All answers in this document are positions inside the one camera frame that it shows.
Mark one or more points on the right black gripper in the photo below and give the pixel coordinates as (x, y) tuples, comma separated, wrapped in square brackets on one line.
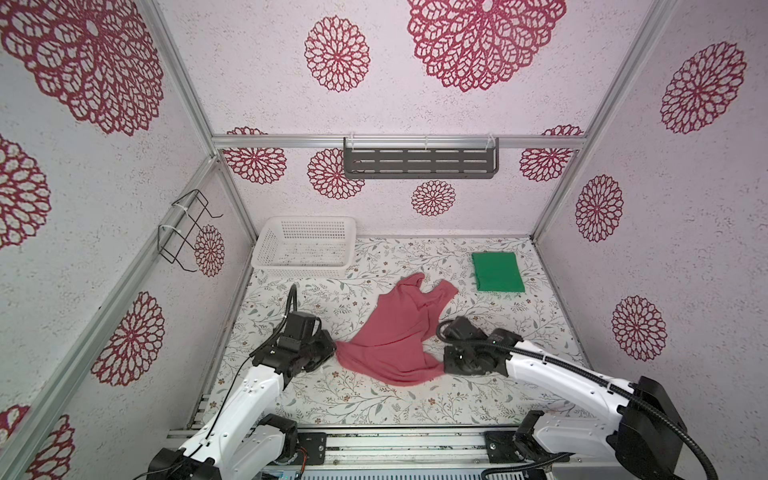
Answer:
[(447, 362)]

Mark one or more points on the white plastic laundry basket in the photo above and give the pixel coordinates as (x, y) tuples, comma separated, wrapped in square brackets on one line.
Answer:
[(305, 247)]

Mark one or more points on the black wire wall rack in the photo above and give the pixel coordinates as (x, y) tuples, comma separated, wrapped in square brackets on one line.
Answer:
[(192, 242)]

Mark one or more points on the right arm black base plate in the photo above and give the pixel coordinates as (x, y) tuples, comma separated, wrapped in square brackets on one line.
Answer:
[(507, 446)]

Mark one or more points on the aluminium front rail frame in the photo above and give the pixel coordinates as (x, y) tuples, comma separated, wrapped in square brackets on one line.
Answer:
[(405, 448)]

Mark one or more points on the pink red tank top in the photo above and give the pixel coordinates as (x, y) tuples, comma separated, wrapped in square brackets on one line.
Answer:
[(389, 346)]

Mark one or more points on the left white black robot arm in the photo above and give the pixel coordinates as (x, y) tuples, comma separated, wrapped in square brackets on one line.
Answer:
[(245, 436)]

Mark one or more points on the dark grey wall shelf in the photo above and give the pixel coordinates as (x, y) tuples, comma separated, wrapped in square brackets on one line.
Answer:
[(425, 163)]

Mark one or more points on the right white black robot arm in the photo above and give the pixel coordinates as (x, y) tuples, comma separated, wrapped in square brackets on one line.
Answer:
[(635, 423)]

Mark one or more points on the green tank top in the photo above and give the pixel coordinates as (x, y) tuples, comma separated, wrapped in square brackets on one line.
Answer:
[(497, 272)]

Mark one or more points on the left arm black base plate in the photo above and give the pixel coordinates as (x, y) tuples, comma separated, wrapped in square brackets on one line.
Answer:
[(303, 448)]

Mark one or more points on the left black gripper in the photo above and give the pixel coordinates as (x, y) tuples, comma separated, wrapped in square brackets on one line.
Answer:
[(329, 348)]

